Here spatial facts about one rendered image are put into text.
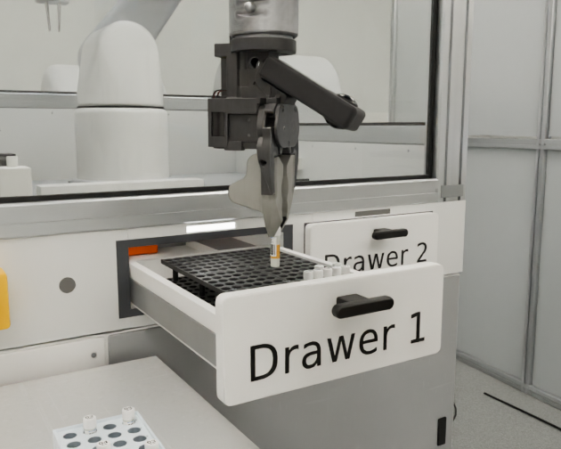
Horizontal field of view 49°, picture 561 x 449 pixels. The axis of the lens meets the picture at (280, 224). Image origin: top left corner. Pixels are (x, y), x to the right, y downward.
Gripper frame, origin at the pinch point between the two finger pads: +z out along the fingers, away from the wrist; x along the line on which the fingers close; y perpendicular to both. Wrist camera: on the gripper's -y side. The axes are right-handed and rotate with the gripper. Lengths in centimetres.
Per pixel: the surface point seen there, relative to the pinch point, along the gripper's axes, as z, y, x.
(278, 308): 7.0, -3.0, 8.6
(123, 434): 18.5, 9.6, 17.4
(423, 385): 40, -10, -55
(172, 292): 9.1, 13.6, 0.7
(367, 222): 5.5, -1.2, -40.5
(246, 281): 7.9, 5.6, -3.2
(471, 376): 98, -14, -209
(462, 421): 98, -13, -163
